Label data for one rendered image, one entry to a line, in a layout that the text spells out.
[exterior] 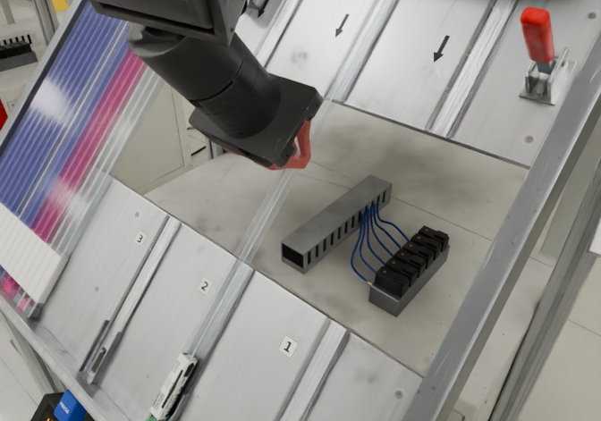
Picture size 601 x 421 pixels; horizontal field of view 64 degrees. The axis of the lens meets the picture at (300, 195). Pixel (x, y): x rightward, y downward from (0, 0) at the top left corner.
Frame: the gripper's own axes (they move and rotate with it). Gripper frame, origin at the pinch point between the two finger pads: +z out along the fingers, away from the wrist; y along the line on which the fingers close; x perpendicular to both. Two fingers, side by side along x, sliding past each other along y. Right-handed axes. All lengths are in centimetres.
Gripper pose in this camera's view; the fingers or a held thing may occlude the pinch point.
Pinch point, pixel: (296, 155)
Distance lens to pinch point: 45.7
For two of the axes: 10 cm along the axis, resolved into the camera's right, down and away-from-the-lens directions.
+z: 4.1, 3.6, 8.4
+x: -5.0, 8.6, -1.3
